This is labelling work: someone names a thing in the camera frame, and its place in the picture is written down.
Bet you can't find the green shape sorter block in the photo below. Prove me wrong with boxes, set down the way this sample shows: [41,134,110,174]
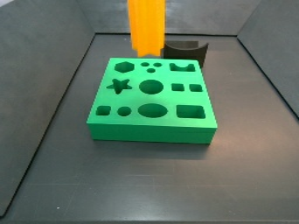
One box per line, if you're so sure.
[86,58,217,144]

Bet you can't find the black curved holder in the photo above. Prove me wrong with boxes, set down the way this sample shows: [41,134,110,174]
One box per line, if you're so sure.
[162,40,209,67]

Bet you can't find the orange star-shaped peg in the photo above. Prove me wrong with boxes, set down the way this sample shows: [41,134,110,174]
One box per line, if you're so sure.
[126,0,165,57]

